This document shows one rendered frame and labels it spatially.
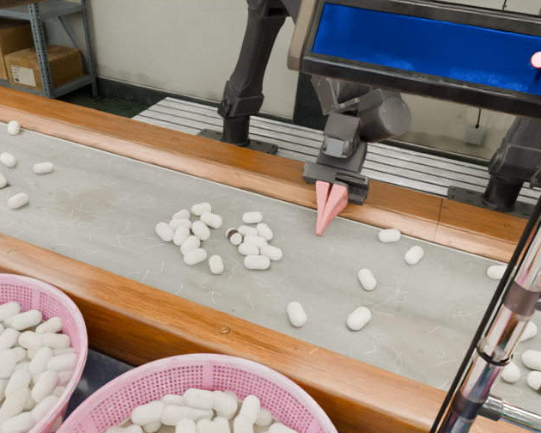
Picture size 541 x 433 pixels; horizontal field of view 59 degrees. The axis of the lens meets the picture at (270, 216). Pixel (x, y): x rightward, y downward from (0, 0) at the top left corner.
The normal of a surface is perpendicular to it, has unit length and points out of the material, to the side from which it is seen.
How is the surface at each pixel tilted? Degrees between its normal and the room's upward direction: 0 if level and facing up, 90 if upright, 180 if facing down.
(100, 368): 0
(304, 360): 0
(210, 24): 90
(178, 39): 90
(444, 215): 0
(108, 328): 90
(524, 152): 80
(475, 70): 58
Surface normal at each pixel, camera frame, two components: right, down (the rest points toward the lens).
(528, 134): -0.28, 0.36
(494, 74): -0.26, -0.03
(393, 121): 0.47, -0.07
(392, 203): 0.08, -0.83
